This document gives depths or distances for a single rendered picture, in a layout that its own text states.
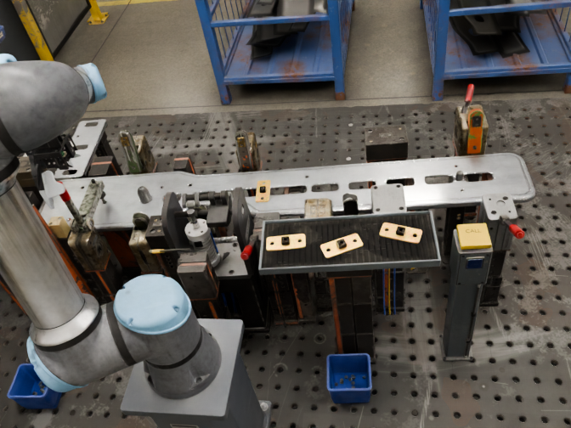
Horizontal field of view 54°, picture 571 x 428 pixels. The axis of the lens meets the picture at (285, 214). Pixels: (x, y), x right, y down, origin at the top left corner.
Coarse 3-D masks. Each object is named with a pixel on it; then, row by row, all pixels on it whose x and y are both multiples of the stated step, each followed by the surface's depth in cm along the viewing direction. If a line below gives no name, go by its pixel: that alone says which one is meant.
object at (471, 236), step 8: (464, 224) 117; (472, 224) 117; (480, 224) 116; (464, 232) 115; (472, 232) 115; (480, 232) 115; (488, 232) 115; (464, 240) 114; (472, 240) 114; (480, 240) 113; (488, 240) 113; (464, 248) 114; (472, 248) 113; (480, 248) 113
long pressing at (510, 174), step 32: (416, 160) 156; (448, 160) 154; (480, 160) 152; (512, 160) 150; (128, 192) 163; (160, 192) 161; (192, 192) 159; (320, 192) 152; (352, 192) 150; (416, 192) 147; (448, 192) 146; (480, 192) 144; (512, 192) 143; (96, 224) 155; (128, 224) 153
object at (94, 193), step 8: (96, 184) 156; (104, 184) 158; (88, 192) 154; (96, 192) 154; (104, 192) 159; (88, 200) 152; (96, 200) 153; (80, 208) 150; (88, 208) 150; (88, 216) 148; (72, 224) 146
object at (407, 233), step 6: (384, 222) 120; (384, 228) 119; (390, 228) 118; (396, 228) 118; (402, 228) 117; (408, 228) 118; (414, 228) 118; (384, 234) 118; (390, 234) 117; (396, 234) 117; (402, 234) 116; (408, 234) 117; (420, 234) 116; (402, 240) 116; (408, 240) 116; (414, 240) 115
